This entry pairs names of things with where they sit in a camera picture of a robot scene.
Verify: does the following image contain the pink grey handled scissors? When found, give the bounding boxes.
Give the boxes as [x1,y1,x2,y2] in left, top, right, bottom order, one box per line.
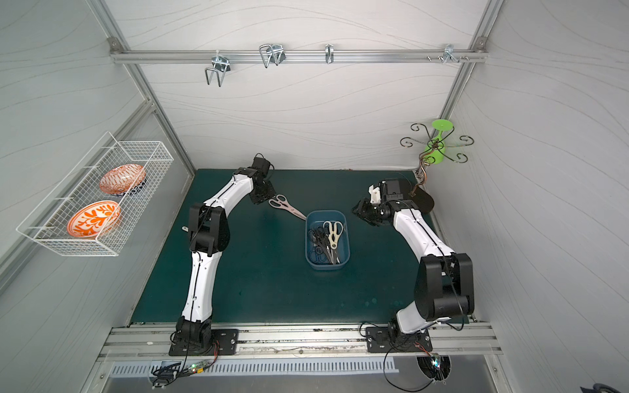
[268,194,306,221]

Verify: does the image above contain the cream handled kitchen scissors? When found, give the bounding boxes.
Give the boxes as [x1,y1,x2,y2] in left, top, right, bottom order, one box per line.
[324,221,344,250]

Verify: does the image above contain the black scissors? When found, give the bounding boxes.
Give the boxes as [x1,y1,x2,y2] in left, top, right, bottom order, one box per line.
[308,226,334,265]

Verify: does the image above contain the blue plastic storage box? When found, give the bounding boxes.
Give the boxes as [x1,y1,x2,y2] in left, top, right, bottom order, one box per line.
[306,210,351,271]

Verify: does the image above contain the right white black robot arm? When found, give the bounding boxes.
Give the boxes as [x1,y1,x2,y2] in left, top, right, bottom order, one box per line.
[353,178,475,335]

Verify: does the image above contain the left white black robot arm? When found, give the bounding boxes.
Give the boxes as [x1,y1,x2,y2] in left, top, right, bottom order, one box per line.
[171,153,275,355]

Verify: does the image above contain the green plastic cup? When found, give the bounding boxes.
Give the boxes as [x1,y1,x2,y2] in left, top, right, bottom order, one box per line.
[421,119,455,165]

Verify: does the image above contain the black metal cup tree stand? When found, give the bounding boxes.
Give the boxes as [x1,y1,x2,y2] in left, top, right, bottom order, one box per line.
[400,119,475,214]

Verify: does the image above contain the metal hook left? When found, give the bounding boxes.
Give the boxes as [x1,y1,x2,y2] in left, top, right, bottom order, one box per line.
[205,54,231,87]

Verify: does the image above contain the metal hook middle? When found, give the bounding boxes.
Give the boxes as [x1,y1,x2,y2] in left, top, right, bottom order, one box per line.
[259,44,286,68]

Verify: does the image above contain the orange patterned bowl upper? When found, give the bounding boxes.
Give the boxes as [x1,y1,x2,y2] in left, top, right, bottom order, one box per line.
[99,164,147,197]

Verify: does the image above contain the orange patterned bowl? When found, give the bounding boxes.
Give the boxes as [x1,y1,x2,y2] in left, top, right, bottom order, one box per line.
[67,201,121,238]
[99,164,147,197]

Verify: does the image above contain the metal hook small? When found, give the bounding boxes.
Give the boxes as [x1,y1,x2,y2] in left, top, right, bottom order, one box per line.
[324,44,334,65]

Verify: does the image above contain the metal hook right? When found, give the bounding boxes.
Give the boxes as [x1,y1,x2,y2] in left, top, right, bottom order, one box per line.
[426,45,469,64]

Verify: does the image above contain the orange patterned bowl lower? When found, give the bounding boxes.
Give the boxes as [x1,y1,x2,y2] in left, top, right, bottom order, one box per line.
[67,201,121,238]

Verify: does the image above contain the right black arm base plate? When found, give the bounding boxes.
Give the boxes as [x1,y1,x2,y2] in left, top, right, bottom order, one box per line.
[360,325,433,355]

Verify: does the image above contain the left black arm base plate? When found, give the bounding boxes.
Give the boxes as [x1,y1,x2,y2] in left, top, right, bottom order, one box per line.
[168,329,239,356]

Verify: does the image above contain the white wire basket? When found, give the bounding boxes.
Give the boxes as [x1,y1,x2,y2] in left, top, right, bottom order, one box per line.
[16,133,174,257]

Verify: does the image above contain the aluminium top rail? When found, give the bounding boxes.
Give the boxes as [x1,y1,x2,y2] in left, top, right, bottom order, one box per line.
[111,47,489,65]

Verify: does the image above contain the aluminium rail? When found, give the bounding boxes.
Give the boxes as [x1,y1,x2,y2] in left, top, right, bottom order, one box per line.
[111,47,489,65]
[98,323,502,362]

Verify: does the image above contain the aluminium front rail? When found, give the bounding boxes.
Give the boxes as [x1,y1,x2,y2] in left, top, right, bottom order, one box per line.
[98,323,502,362]

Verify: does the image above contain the white perforated cable duct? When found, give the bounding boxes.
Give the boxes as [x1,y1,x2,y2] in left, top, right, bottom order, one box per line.
[109,356,399,378]

